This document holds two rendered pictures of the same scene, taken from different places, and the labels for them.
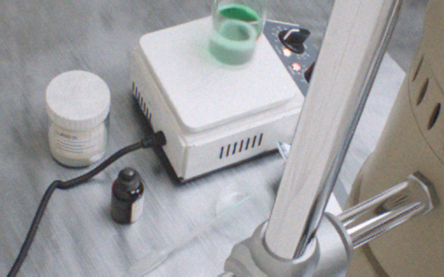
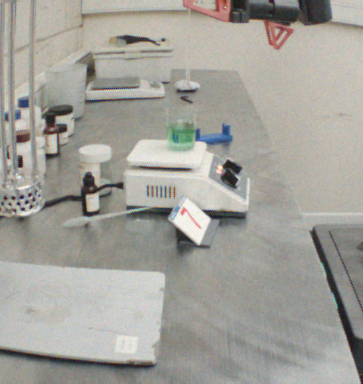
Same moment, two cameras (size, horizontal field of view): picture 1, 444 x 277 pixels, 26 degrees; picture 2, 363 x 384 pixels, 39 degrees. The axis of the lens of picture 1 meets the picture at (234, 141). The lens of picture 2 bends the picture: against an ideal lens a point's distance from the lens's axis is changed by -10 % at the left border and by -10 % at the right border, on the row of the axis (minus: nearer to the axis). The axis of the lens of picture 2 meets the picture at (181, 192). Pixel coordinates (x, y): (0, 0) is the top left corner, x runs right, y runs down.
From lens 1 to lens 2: 0.74 m
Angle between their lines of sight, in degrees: 46
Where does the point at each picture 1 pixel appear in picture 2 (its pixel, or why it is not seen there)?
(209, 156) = (140, 190)
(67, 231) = (58, 208)
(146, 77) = not seen: hidden behind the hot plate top
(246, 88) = (172, 157)
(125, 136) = (119, 194)
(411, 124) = not seen: outside the picture
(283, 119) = (188, 180)
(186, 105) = (135, 155)
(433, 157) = not seen: outside the picture
